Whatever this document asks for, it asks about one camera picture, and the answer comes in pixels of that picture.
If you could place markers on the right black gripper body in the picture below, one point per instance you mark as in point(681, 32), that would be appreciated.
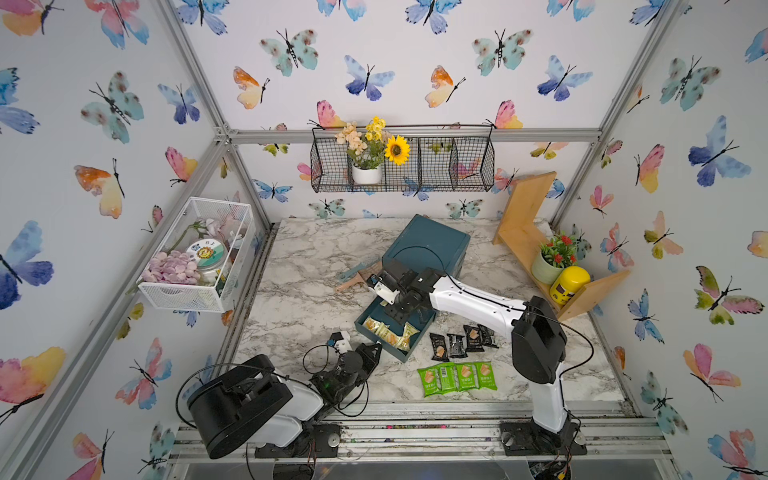
point(397, 311)

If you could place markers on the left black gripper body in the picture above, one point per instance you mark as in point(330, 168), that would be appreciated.
point(360, 377)

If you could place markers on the teal bottom drawer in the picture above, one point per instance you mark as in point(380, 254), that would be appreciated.
point(421, 319)

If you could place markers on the black cookie packet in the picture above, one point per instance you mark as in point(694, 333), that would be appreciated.
point(474, 343)
point(487, 337)
point(439, 347)
point(456, 347)

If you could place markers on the green cookie packet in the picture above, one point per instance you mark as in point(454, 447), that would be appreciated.
point(467, 377)
point(447, 378)
point(430, 381)
point(485, 376)

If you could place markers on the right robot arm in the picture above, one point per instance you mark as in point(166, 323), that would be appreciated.
point(538, 342)

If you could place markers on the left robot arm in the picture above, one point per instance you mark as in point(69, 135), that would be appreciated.
point(254, 403)

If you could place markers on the beige cookie packets in drawer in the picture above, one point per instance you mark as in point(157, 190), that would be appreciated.
point(383, 332)

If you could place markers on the teal drawer cabinet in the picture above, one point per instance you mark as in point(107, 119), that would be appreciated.
point(426, 243)

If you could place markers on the small wooden dustpan brush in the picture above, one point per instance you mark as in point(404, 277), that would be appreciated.
point(357, 274)

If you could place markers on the green pot red flowers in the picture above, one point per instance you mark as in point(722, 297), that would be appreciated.
point(555, 253)

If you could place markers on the yellow canister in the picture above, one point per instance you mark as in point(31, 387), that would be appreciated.
point(568, 283)

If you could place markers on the white flower pot with sunflower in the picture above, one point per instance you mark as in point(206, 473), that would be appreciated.
point(369, 149)

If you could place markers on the round green tin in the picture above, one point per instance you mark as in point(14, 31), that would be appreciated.
point(208, 254)

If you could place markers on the pink artificial flowers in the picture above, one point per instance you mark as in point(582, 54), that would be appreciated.
point(172, 268)

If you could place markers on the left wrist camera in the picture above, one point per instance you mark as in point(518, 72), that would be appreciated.
point(341, 342)

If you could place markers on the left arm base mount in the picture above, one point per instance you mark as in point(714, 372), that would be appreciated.
point(319, 441)

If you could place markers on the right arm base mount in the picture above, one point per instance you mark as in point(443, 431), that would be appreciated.
point(526, 438)

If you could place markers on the white mesh wall basket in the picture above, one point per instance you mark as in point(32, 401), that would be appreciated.
point(232, 223)

